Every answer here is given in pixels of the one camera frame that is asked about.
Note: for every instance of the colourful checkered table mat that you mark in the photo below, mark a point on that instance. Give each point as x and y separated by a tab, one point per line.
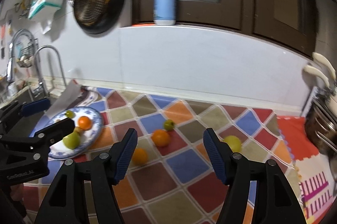
177	184

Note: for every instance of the yellow-green apple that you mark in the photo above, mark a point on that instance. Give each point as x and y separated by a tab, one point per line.
233	142

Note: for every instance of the chrome kitchen faucet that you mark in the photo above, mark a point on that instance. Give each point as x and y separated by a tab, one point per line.
22	35

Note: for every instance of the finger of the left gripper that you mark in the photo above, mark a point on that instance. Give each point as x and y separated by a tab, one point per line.
48	135
37	106

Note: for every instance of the orange tangerine with stem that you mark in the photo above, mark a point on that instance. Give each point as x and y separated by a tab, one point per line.
161	138

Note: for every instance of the wire sponge basket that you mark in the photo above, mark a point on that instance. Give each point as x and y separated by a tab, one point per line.
25	55

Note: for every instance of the large green apple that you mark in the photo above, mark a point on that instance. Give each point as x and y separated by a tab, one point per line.
72	140

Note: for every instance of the small green fruit on plate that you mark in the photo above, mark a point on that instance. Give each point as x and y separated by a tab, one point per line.
70	114

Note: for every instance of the brown longan fruit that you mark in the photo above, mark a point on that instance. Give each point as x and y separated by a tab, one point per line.
78	130

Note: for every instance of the blue white porcelain plate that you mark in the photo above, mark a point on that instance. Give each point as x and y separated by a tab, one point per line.
60	152

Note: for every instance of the tangerine on plate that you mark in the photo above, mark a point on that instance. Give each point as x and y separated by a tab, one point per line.
84	123

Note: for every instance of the steel pots with white handles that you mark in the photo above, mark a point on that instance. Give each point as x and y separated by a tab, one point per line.
320	124

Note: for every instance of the red patterned cloth mat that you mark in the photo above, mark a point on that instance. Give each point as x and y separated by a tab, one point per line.
309	174

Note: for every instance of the blue pump soap bottle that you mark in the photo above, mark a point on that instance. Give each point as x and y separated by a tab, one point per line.
164	12

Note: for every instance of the small green tangerine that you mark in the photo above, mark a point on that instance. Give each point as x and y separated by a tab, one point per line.
169	125

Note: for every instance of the black frying pan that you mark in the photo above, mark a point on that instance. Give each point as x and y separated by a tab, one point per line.
97	16

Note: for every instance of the steel kitchen sink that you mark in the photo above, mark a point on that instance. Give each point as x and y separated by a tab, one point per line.
26	125

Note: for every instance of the small orange tangerine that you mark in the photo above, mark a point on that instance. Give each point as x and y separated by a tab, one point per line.
139	157

